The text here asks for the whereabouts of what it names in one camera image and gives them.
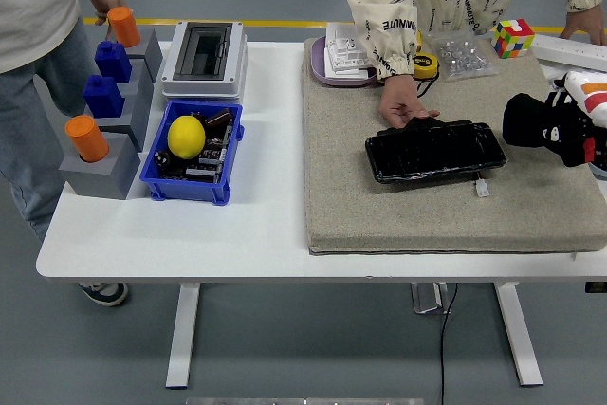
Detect person's right hand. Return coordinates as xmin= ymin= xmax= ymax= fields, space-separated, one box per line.
xmin=378 ymin=85 xmax=441 ymax=130

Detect white switch plates stack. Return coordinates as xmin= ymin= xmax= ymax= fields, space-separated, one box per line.
xmin=322 ymin=21 xmax=378 ymax=80

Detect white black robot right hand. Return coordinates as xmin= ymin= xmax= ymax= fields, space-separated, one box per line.
xmin=544 ymin=70 xmax=607 ymax=140

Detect yellow lemon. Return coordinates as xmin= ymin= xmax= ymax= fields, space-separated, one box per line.
xmin=167 ymin=115 xmax=208 ymax=160

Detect yellow tape measure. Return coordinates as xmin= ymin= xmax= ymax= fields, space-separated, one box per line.
xmin=413 ymin=51 xmax=440 ymax=98

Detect blue plastic bin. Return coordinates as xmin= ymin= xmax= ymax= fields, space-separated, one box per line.
xmin=139 ymin=100 xmax=247 ymax=207

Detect clear bag of screws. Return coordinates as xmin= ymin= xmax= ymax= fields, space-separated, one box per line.
xmin=426 ymin=29 xmax=500 ymax=83

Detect multicolour puzzle cube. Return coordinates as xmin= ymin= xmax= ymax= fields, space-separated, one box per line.
xmin=490 ymin=18 xmax=536 ymax=60

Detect grey holder block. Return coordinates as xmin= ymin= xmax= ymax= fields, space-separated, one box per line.
xmin=94 ymin=90 xmax=154 ymax=153
xmin=116 ymin=58 xmax=156 ymax=112
xmin=123 ymin=28 xmax=165 ymax=83
xmin=58 ymin=132 xmax=142 ymax=201

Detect metal bracket under table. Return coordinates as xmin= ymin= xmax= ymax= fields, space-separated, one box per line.
xmin=411 ymin=283 xmax=451 ymax=315

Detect white grey electrical enclosure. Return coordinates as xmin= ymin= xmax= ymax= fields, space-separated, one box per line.
xmin=160 ymin=20 xmax=248 ymax=101

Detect blue bottle-shaped block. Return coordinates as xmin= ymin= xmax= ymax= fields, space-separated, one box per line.
xmin=83 ymin=75 xmax=126 ymax=120
xmin=94 ymin=41 xmax=133 ymax=84

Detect white wire connector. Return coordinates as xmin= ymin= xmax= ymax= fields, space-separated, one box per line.
xmin=473 ymin=170 xmax=491 ymax=199

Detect white power strip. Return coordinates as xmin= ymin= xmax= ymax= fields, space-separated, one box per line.
xmin=529 ymin=34 xmax=607 ymax=73

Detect dark white sneaker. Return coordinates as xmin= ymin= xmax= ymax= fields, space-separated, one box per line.
xmin=79 ymin=281 xmax=130 ymax=308

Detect black floor cable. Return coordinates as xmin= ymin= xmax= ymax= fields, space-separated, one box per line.
xmin=438 ymin=283 xmax=459 ymax=405

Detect purple tray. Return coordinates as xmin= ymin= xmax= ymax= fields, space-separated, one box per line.
xmin=310 ymin=35 xmax=380 ymax=89

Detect brown cylindrical capacitor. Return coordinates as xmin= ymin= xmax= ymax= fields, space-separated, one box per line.
xmin=205 ymin=108 xmax=233 ymax=130

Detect dark circuit board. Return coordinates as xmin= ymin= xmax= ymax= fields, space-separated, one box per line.
xmin=182 ymin=119 xmax=236 ymax=184

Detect clear plastic parts bags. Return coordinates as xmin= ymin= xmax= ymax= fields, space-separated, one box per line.
xmin=544 ymin=65 xmax=578 ymax=93

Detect white table leg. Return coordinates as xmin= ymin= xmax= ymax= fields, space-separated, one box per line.
xmin=492 ymin=283 xmax=544 ymax=387
xmin=165 ymin=283 xmax=201 ymax=390

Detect black rag with bear face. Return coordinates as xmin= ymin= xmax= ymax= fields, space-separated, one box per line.
xmin=501 ymin=93 xmax=607 ymax=169

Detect black glossy panel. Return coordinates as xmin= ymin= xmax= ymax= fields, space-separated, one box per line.
xmin=364 ymin=115 xmax=508 ymax=187

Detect orange cylinder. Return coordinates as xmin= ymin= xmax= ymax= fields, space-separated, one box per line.
xmin=64 ymin=114 xmax=111 ymax=163
xmin=106 ymin=6 xmax=142 ymax=49

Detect grey-brown mat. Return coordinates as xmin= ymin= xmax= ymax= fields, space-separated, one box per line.
xmin=302 ymin=37 xmax=607 ymax=257

